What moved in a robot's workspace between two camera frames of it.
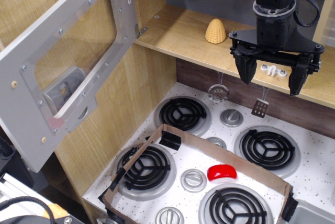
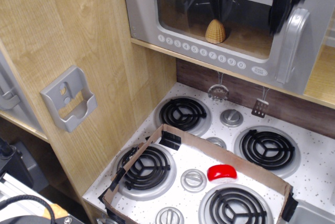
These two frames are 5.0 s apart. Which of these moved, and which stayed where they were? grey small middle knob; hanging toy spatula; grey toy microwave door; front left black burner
Moved: grey toy microwave door
Stayed: grey small middle knob; front left black burner; hanging toy spatula
